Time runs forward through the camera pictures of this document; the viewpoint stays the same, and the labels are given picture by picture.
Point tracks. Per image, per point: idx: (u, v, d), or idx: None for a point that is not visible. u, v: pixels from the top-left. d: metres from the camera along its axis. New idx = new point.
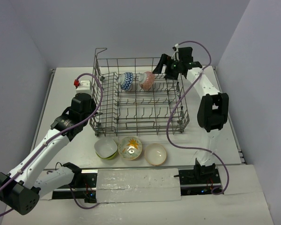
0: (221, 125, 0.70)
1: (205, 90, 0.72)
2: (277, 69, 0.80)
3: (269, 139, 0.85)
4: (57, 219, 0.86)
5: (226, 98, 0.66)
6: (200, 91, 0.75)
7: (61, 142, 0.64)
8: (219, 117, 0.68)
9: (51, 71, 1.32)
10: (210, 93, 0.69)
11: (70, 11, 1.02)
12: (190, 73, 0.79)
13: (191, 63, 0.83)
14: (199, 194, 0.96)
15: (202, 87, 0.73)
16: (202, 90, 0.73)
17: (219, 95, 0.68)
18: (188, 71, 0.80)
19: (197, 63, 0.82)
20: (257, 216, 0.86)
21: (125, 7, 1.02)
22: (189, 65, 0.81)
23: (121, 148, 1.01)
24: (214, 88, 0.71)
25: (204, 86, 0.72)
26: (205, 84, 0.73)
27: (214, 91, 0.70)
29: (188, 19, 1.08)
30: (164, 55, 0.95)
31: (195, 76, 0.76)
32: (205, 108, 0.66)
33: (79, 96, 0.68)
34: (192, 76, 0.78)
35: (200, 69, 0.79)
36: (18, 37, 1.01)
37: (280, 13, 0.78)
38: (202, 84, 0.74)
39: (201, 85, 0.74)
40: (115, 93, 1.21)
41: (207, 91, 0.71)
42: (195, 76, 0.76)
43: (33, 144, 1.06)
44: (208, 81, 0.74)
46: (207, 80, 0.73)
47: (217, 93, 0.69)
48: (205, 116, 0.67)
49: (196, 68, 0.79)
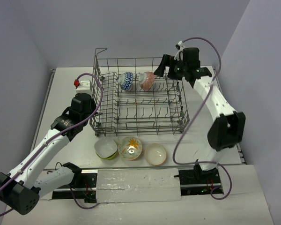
0: (233, 145, 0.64)
1: (218, 108, 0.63)
2: (277, 69, 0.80)
3: (269, 139, 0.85)
4: (57, 219, 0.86)
5: (243, 119, 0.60)
6: (212, 108, 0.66)
7: (62, 142, 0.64)
8: (232, 138, 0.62)
9: (51, 71, 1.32)
10: (225, 113, 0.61)
11: (70, 11, 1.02)
12: (198, 84, 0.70)
13: (199, 69, 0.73)
14: (199, 194, 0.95)
15: (214, 103, 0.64)
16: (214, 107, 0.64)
17: (234, 115, 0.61)
18: (195, 82, 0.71)
19: (206, 71, 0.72)
20: (257, 216, 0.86)
21: (125, 7, 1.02)
22: (198, 73, 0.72)
23: (121, 148, 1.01)
24: (228, 104, 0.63)
25: (217, 102, 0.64)
26: (218, 99, 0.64)
27: (229, 109, 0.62)
29: (188, 19, 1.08)
30: (166, 55, 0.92)
31: (206, 89, 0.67)
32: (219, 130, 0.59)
33: (79, 96, 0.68)
34: (200, 88, 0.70)
35: (210, 78, 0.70)
36: (18, 37, 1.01)
37: (280, 14, 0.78)
38: (213, 99, 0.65)
39: (212, 101, 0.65)
40: (115, 93, 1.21)
41: (221, 109, 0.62)
42: (205, 89, 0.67)
43: (33, 144, 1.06)
44: (220, 96, 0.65)
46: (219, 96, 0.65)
47: (233, 112, 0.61)
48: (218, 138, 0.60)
49: (205, 77, 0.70)
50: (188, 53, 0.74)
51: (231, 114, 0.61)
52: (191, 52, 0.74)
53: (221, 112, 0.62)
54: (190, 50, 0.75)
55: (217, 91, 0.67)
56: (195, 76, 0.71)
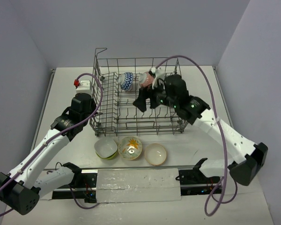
0: None
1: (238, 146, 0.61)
2: (277, 69, 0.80)
3: (269, 139, 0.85)
4: (57, 219, 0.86)
5: (265, 150, 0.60)
6: (228, 146, 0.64)
7: (62, 142, 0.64)
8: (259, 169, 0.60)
9: (52, 71, 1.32)
10: (248, 151, 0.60)
11: (70, 11, 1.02)
12: (202, 123, 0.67)
13: (193, 105, 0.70)
14: (199, 193, 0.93)
15: (232, 142, 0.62)
16: (232, 146, 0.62)
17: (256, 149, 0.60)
18: (197, 120, 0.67)
19: (201, 104, 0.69)
20: (257, 216, 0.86)
21: (125, 7, 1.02)
22: (195, 110, 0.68)
23: (121, 148, 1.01)
24: (244, 138, 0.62)
25: (234, 141, 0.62)
26: (232, 136, 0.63)
27: (250, 145, 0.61)
29: (188, 19, 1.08)
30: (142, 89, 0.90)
31: (214, 127, 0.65)
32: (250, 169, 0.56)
33: (79, 96, 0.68)
34: (206, 126, 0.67)
35: (209, 112, 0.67)
36: (18, 37, 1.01)
37: (280, 13, 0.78)
38: (228, 137, 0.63)
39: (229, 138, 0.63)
40: (115, 93, 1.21)
41: (243, 147, 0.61)
42: (214, 127, 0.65)
43: (33, 144, 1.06)
44: (232, 131, 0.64)
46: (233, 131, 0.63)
47: (253, 146, 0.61)
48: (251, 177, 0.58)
49: (204, 113, 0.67)
50: (176, 88, 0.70)
51: (254, 149, 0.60)
52: (179, 86, 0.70)
53: (245, 152, 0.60)
54: (178, 83, 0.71)
55: (225, 125, 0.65)
56: (195, 116, 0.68)
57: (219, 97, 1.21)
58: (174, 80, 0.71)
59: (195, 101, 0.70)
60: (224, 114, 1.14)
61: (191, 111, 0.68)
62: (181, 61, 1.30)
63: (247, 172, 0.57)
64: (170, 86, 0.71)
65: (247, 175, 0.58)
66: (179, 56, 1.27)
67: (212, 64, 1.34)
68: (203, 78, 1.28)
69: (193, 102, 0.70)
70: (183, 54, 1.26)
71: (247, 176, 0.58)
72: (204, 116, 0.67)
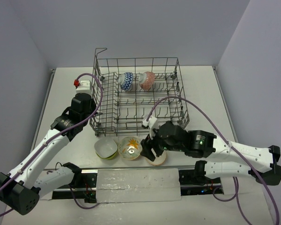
0: None
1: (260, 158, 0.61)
2: (277, 69, 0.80)
3: (269, 139, 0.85)
4: (57, 219, 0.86)
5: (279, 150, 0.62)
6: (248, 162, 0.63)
7: (62, 142, 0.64)
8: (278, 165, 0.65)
9: (52, 71, 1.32)
10: (270, 160, 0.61)
11: (70, 11, 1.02)
12: (218, 154, 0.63)
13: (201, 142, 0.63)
14: (199, 194, 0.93)
15: (253, 160, 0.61)
16: (254, 162, 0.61)
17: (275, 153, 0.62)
18: (213, 153, 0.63)
19: (206, 135, 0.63)
20: (257, 216, 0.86)
21: (125, 7, 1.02)
22: (205, 145, 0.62)
23: (121, 148, 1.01)
24: (258, 149, 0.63)
25: (254, 156, 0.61)
26: (250, 153, 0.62)
27: (268, 153, 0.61)
29: (188, 19, 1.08)
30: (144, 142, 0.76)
31: (232, 153, 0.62)
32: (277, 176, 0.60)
33: (79, 96, 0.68)
34: (222, 155, 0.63)
35: (218, 140, 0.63)
36: (18, 38, 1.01)
37: (280, 13, 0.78)
38: (247, 156, 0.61)
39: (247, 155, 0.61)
40: (115, 93, 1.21)
41: (264, 159, 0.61)
42: (231, 153, 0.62)
43: (33, 144, 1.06)
44: (246, 147, 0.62)
46: (246, 146, 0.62)
47: (269, 151, 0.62)
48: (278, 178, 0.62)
49: (215, 144, 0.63)
50: (174, 137, 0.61)
51: (272, 155, 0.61)
52: (177, 133, 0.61)
53: (268, 163, 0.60)
54: (174, 130, 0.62)
55: (237, 145, 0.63)
56: (209, 151, 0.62)
57: (219, 97, 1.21)
58: (171, 132, 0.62)
59: (199, 136, 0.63)
60: (224, 114, 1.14)
61: (203, 149, 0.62)
62: (181, 61, 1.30)
63: (275, 178, 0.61)
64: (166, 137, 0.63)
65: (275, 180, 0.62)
66: (178, 56, 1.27)
67: (212, 64, 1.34)
68: (203, 78, 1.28)
69: (198, 138, 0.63)
70: (183, 54, 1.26)
71: (274, 180, 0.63)
72: (217, 147, 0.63)
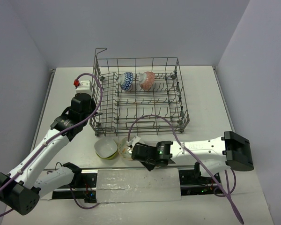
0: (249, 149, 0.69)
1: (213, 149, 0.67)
2: (277, 69, 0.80)
3: (269, 138, 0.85)
4: (57, 218, 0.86)
5: (233, 136, 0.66)
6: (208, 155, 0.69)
7: (62, 142, 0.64)
8: (248, 148, 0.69)
9: (51, 71, 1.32)
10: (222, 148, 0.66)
11: (70, 11, 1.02)
12: (176, 157, 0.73)
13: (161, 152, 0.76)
14: (199, 194, 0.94)
15: (207, 153, 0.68)
16: (210, 154, 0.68)
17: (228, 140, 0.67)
18: (173, 158, 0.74)
19: (164, 145, 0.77)
20: (257, 216, 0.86)
21: (125, 7, 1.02)
22: (165, 152, 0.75)
23: (121, 148, 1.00)
24: (211, 141, 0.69)
25: (207, 149, 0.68)
26: (203, 147, 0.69)
27: (219, 141, 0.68)
29: (188, 19, 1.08)
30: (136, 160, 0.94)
31: (185, 153, 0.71)
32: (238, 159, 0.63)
33: (79, 96, 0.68)
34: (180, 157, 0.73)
35: (173, 145, 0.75)
36: (17, 37, 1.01)
37: (280, 13, 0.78)
38: (202, 151, 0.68)
39: (203, 150, 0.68)
40: (115, 93, 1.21)
41: (217, 148, 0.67)
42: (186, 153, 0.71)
43: (33, 144, 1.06)
44: (199, 143, 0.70)
46: (198, 142, 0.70)
47: (221, 140, 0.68)
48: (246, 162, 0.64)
49: (172, 150, 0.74)
50: (139, 154, 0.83)
51: (225, 142, 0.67)
52: (138, 151, 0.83)
53: (221, 151, 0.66)
54: (137, 149, 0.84)
55: (190, 143, 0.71)
56: (167, 157, 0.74)
57: (219, 97, 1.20)
58: (136, 152, 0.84)
59: (159, 146, 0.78)
60: (224, 114, 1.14)
61: (161, 156, 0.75)
62: (181, 61, 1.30)
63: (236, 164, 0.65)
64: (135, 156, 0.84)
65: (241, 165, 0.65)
66: (178, 56, 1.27)
67: (212, 64, 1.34)
68: (204, 78, 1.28)
69: (159, 148, 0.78)
70: (183, 54, 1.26)
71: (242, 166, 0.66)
72: (173, 152, 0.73)
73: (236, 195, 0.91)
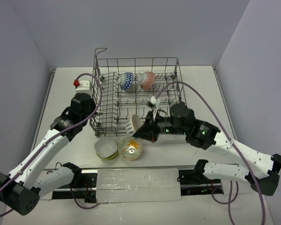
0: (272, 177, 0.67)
1: (258, 164, 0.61)
2: (277, 69, 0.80)
3: (269, 139, 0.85)
4: (57, 218, 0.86)
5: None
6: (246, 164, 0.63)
7: (61, 142, 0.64)
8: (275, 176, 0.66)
9: (51, 71, 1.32)
10: (269, 167, 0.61)
11: (70, 11, 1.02)
12: (217, 148, 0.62)
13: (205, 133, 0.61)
14: (199, 194, 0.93)
15: (252, 163, 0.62)
16: (252, 165, 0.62)
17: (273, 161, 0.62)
18: (213, 146, 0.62)
19: (211, 128, 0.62)
20: (257, 217, 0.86)
21: (125, 7, 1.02)
22: (208, 137, 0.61)
23: (121, 148, 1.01)
24: (262, 154, 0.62)
25: (254, 159, 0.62)
26: (251, 155, 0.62)
27: (269, 160, 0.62)
29: (188, 19, 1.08)
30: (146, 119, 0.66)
31: (231, 151, 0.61)
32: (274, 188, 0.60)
33: (78, 96, 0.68)
34: (221, 150, 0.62)
35: (222, 134, 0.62)
36: (17, 37, 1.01)
37: (280, 14, 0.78)
38: (248, 158, 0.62)
39: (249, 159, 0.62)
40: (115, 93, 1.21)
41: (263, 164, 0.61)
42: (231, 150, 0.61)
43: (33, 144, 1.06)
44: (248, 149, 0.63)
46: (249, 150, 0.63)
47: (270, 160, 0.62)
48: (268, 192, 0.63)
49: (217, 137, 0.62)
50: (187, 118, 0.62)
51: (272, 163, 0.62)
52: (189, 116, 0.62)
53: (267, 169, 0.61)
54: (186, 113, 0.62)
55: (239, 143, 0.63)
56: (209, 143, 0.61)
57: (219, 97, 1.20)
58: (183, 113, 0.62)
59: (204, 126, 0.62)
60: (224, 115, 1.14)
61: (205, 139, 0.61)
62: (181, 61, 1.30)
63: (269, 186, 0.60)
64: (180, 117, 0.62)
65: (268, 188, 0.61)
66: (178, 56, 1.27)
67: (212, 64, 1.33)
68: (203, 78, 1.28)
69: (203, 128, 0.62)
70: (183, 54, 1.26)
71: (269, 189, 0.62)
72: (218, 141, 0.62)
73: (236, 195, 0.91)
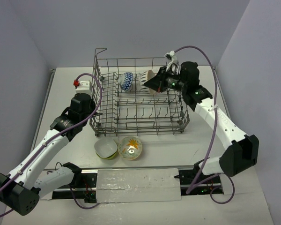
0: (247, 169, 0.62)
1: (227, 133, 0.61)
2: (276, 69, 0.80)
3: (269, 138, 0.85)
4: (57, 219, 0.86)
5: (257, 144, 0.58)
6: (220, 132, 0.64)
7: (61, 142, 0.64)
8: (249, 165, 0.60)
9: (51, 71, 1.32)
10: (236, 139, 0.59)
11: (70, 11, 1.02)
12: (201, 108, 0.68)
13: (198, 93, 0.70)
14: (199, 194, 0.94)
15: (222, 129, 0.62)
16: (223, 132, 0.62)
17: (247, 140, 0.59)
18: (198, 105, 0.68)
19: (205, 92, 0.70)
20: (257, 216, 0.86)
21: (125, 7, 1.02)
22: (198, 97, 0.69)
23: (121, 148, 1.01)
24: (238, 128, 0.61)
25: (226, 127, 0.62)
26: (227, 124, 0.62)
27: (241, 134, 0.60)
29: (188, 19, 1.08)
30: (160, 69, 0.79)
31: (210, 113, 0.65)
32: (236, 158, 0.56)
33: (78, 96, 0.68)
34: (203, 111, 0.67)
35: (211, 100, 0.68)
36: (17, 37, 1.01)
37: (280, 14, 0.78)
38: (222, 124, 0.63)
39: (221, 125, 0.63)
40: (115, 93, 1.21)
41: (232, 135, 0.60)
42: (210, 113, 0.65)
43: (33, 144, 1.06)
44: (227, 119, 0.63)
46: (227, 120, 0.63)
47: (244, 136, 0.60)
48: (231, 167, 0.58)
49: (205, 101, 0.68)
50: (190, 73, 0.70)
51: (242, 139, 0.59)
52: (193, 73, 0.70)
53: (232, 139, 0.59)
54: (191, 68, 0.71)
55: (221, 112, 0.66)
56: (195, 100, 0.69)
57: (219, 97, 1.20)
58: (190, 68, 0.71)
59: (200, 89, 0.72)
60: None
61: (195, 97, 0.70)
62: (181, 61, 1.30)
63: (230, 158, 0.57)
64: (186, 70, 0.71)
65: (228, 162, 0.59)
66: (178, 56, 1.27)
67: (212, 64, 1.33)
68: (203, 79, 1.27)
69: (198, 90, 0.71)
70: (183, 54, 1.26)
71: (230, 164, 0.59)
72: (204, 103, 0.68)
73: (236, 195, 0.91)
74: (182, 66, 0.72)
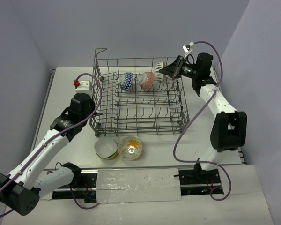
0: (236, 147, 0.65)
1: (219, 107, 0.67)
2: (276, 70, 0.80)
3: (269, 138, 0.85)
4: (57, 219, 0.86)
5: (245, 119, 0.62)
6: (215, 109, 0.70)
7: (61, 142, 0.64)
8: (237, 141, 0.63)
9: (51, 71, 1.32)
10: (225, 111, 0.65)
11: (70, 12, 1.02)
12: (203, 90, 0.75)
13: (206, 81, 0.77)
14: (199, 194, 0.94)
15: (216, 104, 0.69)
16: (217, 108, 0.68)
17: (236, 115, 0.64)
18: (202, 89, 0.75)
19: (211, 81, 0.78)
20: (257, 216, 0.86)
21: (125, 7, 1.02)
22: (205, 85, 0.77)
23: (121, 148, 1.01)
24: (230, 105, 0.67)
25: (220, 103, 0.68)
26: (222, 101, 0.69)
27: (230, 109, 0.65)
29: (188, 19, 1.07)
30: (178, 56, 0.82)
31: (210, 93, 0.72)
32: (222, 124, 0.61)
33: (78, 96, 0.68)
34: (205, 93, 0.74)
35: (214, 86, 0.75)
36: (17, 37, 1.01)
37: (280, 14, 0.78)
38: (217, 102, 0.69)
39: (216, 102, 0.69)
40: (115, 93, 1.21)
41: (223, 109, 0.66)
42: (210, 93, 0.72)
43: (33, 144, 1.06)
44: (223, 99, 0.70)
46: (223, 99, 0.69)
47: (234, 111, 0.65)
48: (218, 135, 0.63)
49: (209, 85, 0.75)
50: (203, 63, 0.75)
51: (232, 113, 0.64)
52: (207, 63, 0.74)
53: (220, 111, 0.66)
54: (206, 58, 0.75)
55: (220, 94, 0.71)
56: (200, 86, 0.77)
57: None
58: (205, 58, 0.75)
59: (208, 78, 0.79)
60: None
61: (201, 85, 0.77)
62: None
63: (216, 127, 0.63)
64: (200, 61, 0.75)
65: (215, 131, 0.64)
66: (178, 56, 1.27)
67: (212, 64, 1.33)
68: None
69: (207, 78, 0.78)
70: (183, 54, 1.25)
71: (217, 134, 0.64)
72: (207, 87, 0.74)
73: (236, 195, 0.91)
74: (198, 56, 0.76)
